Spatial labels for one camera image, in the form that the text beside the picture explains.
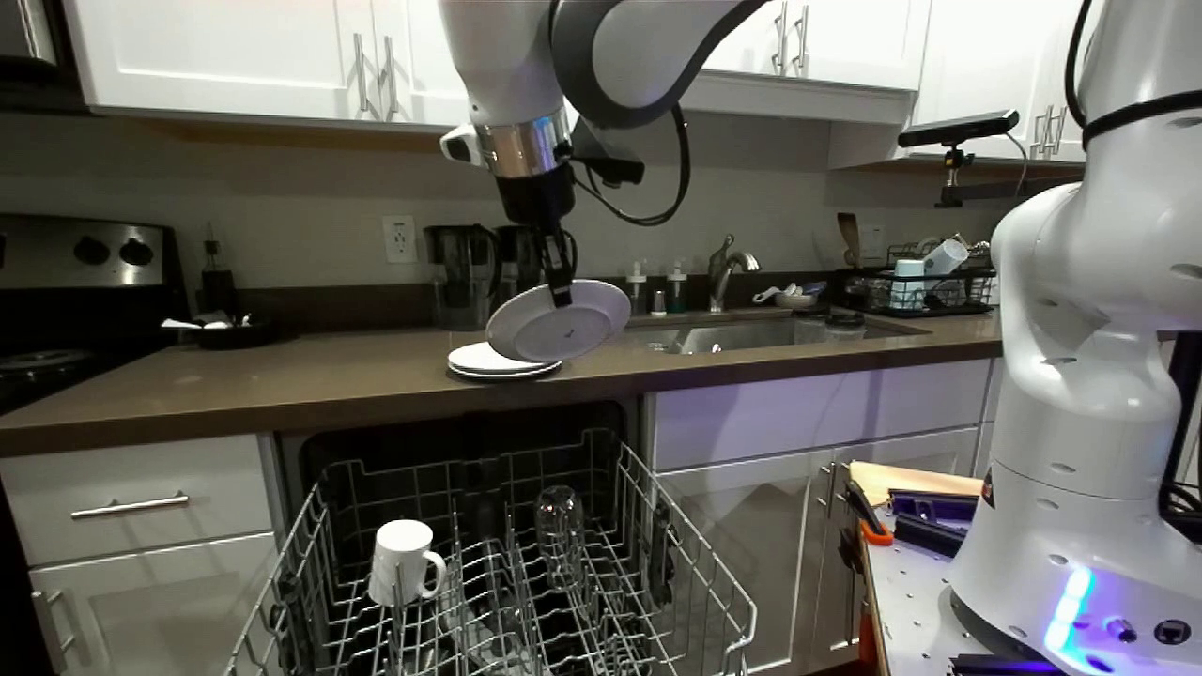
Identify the dark purple tool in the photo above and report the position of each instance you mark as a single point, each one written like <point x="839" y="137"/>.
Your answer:
<point x="933" y="519"/>

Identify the black countertop appliance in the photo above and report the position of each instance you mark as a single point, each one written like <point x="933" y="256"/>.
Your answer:
<point x="512" y="268"/>
<point x="459" y="268"/>

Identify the stainless dishwasher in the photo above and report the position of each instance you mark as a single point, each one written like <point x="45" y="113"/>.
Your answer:
<point x="439" y="432"/>

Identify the grey lower cabinet door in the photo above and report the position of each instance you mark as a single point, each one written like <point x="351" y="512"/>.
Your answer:
<point x="164" y="612"/>

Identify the chrome sink faucet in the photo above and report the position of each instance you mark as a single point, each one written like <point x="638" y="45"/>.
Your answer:
<point x="722" y="274"/>

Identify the wooden board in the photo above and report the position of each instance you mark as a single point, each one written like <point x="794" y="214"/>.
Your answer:
<point x="914" y="477"/>

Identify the dark glass bottle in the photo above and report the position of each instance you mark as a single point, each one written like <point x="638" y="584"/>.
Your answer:
<point x="214" y="284"/>

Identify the black camera on stand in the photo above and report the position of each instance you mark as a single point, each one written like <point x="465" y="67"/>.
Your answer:
<point x="959" y="128"/>

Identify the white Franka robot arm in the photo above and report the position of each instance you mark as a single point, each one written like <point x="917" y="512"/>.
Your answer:
<point x="1092" y="313"/>

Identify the clear drinking glass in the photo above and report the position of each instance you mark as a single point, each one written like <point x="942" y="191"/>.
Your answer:
<point x="559" y="519"/>

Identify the black shallow tray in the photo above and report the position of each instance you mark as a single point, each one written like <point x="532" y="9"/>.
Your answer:
<point x="228" y="331"/>

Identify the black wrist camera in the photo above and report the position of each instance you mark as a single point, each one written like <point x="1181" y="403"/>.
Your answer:
<point x="610" y="160"/>

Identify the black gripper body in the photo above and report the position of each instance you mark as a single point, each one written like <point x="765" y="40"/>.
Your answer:
<point x="534" y="202"/>

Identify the white wall outlet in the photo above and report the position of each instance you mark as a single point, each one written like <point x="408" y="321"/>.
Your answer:
<point x="400" y="239"/>

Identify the black dish drying rack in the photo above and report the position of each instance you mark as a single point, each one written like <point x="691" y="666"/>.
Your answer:
<point x="924" y="293"/>

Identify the white round plate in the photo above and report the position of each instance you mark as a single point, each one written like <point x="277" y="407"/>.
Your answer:
<point x="492" y="376"/>
<point x="471" y="357"/>
<point x="565" y="329"/>

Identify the white corner upper cabinet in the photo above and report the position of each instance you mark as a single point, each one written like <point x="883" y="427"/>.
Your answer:
<point x="988" y="62"/>

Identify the white ceramic mug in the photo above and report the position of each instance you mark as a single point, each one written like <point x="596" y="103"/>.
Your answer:
<point x="400" y="565"/>

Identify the steel range hood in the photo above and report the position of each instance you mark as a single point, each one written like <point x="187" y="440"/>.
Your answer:
<point x="24" y="44"/>

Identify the orange clamp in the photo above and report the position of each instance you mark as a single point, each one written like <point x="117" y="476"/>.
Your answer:
<point x="874" y="526"/>

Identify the steel kitchen sink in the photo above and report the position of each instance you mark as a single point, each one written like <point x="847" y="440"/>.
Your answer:
<point x="754" y="334"/>

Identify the grey under-sink cabinet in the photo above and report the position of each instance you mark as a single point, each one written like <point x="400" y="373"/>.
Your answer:
<point x="777" y="420"/>

